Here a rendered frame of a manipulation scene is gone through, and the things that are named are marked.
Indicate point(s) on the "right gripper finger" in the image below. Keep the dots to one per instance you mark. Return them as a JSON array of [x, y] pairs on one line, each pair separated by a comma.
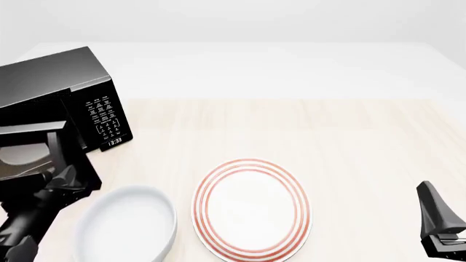
[[438, 213]]

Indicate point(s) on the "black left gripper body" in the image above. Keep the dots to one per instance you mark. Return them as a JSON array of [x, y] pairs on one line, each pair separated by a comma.
[[71, 194]]

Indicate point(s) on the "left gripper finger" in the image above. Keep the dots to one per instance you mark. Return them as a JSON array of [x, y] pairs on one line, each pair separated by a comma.
[[68, 177]]

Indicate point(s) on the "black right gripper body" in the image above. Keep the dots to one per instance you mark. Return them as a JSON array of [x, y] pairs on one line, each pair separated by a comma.
[[446, 245]]

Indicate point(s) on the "black microwave door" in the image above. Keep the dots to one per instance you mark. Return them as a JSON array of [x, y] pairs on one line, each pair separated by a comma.
[[82, 169]]

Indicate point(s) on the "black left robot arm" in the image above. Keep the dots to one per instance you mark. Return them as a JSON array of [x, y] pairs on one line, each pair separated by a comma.
[[25, 218]]

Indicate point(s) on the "black microwave oven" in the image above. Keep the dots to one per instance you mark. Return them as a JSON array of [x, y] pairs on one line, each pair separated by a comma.
[[54, 73]]

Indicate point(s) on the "white turntable plate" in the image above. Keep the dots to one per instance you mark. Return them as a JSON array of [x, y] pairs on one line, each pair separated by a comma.
[[20, 154]]

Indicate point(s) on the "white oval bowl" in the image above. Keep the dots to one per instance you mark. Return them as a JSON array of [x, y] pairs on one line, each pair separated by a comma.
[[125, 226]]

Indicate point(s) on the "white plate with red rings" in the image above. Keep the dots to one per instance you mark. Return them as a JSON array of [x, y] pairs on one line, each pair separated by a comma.
[[251, 210]]

